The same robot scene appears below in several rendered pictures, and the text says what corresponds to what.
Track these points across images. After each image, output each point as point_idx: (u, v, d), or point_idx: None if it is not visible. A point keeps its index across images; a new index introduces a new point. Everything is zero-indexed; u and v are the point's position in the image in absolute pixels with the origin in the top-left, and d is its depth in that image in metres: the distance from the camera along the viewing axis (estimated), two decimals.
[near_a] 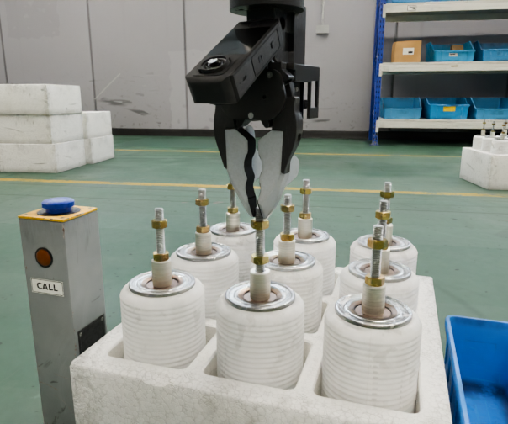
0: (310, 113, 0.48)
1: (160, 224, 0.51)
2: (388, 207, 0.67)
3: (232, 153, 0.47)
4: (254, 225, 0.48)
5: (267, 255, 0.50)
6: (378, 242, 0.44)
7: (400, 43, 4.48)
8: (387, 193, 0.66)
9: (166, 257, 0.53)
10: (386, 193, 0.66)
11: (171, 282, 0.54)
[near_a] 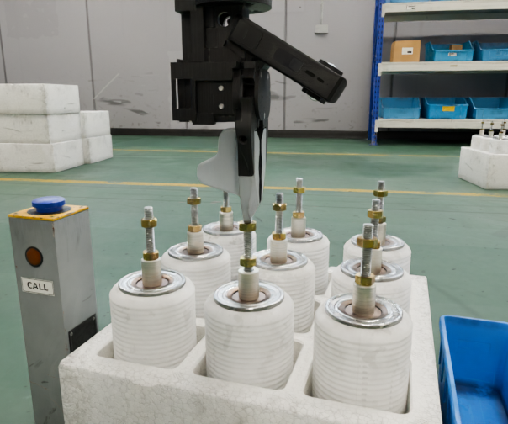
0: None
1: (149, 223, 0.51)
2: (381, 206, 0.67)
3: (256, 157, 0.44)
4: (240, 227, 0.47)
5: (256, 257, 0.49)
6: (368, 241, 0.44)
7: (399, 43, 4.47)
8: (380, 192, 0.66)
9: (156, 256, 0.52)
10: (379, 192, 0.66)
11: (162, 282, 0.54)
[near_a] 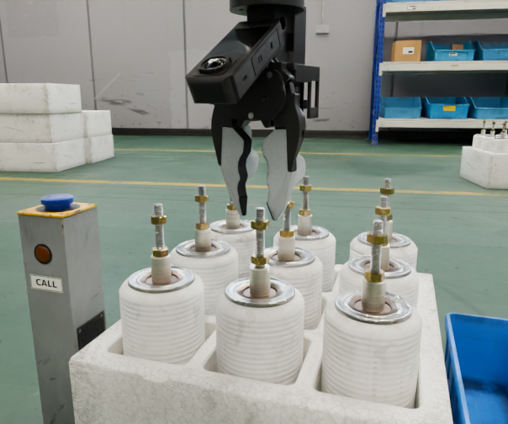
0: (310, 113, 0.48)
1: (159, 219, 0.51)
2: (388, 204, 0.67)
3: (227, 151, 0.47)
4: (261, 222, 0.49)
5: (254, 258, 0.49)
6: (378, 237, 0.44)
7: (400, 43, 4.48)
8: (387, 189, 0.66)
9: (166, 252, 0.52)
10: (386, 189, 0.66)
11: (171, 278, 0.54)
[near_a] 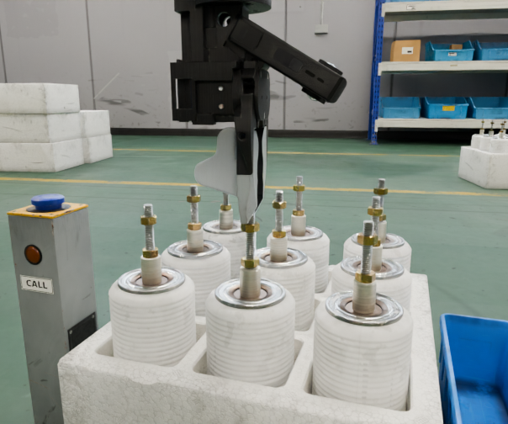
0: None
1: (149, 219, 0.51)
2: (382, 204, 0.66)
3: (255, 156, 0.43)
4: (255, 229, 0.47)
5: None
6: (368, 238, 0.44)
7: (399, 43, 4.47)
8: (380, 189, 0.65)
9: (156, 253, 0.52)
10: (379, 189, 0.65)
11: (161, 279, 0.54)
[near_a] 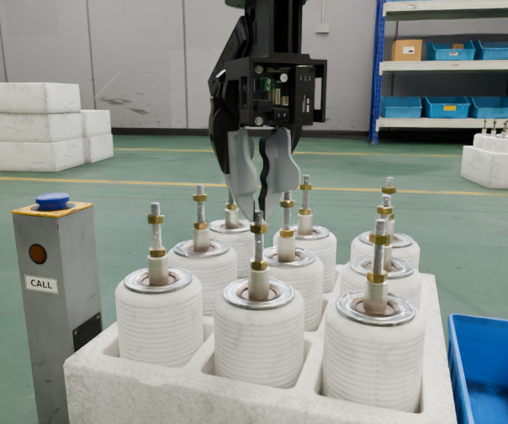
0: (240, 117, 0.39)
1: (156, 219, 0.50)
2: (389, 203, 0.66)
3: (275, 152, 0.47)
4: (261, 230, 0.46)
5: None
6: (381, 237, 0.43)
7: (401, 42, 4.46)
8: (388, 188, 0.65)
9: (163, 252, 0.51)
10: (388, 188, 0.65)
11: (168, 279, 0.53)
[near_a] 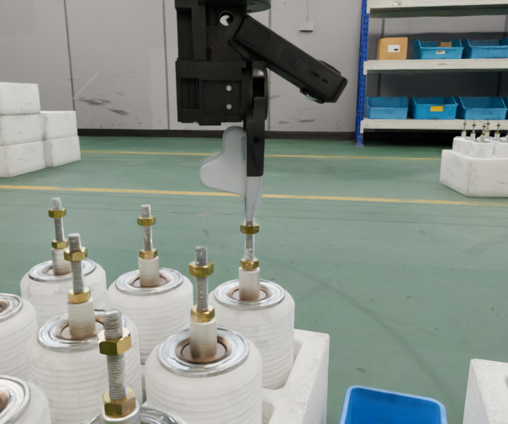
0: None
1: None
2: (251, 244, 0.48)
3: (262, 157, 0.44)
4: None
5: None
6: (108, 343, 0.25)
7: (386, 40, 4.29)
8: (257, 224, 0.48)
9: None
10: (257, 225, 0.48)
11: None
